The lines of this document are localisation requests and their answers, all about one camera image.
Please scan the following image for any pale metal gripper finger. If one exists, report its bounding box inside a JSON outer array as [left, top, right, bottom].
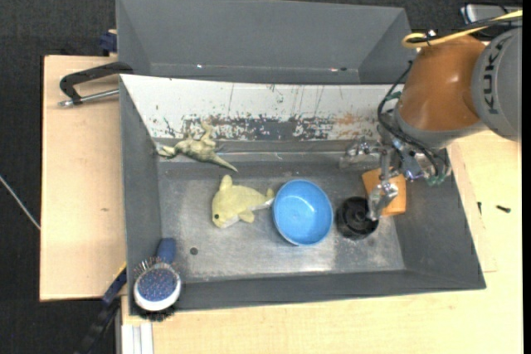
[[366, 176, 400, 221], [339, 138, 382, 170]]

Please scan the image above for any orange block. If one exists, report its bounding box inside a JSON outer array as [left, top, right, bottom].
[[361, 171, 407, 218]]

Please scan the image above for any black round ribbed object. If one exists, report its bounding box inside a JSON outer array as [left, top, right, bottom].
[[334, 196, 380, 241]]

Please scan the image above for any blue bowl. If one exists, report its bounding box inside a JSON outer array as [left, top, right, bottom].
[[271, 178, 334, 247]]

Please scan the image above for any yellow plush dolphin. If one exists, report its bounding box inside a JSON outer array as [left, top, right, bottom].
[[211, 174, 275, 230]]

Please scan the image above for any grey metal bin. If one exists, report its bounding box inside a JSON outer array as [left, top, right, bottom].
[[114, 0, 487, 317]]

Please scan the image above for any green toy dinosaur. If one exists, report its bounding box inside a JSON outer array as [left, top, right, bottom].
[[156, 120, 239, 173]]

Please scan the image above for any blue and white hairbrush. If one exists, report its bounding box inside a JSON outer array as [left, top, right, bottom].
[[133, 237, 183, 313]]

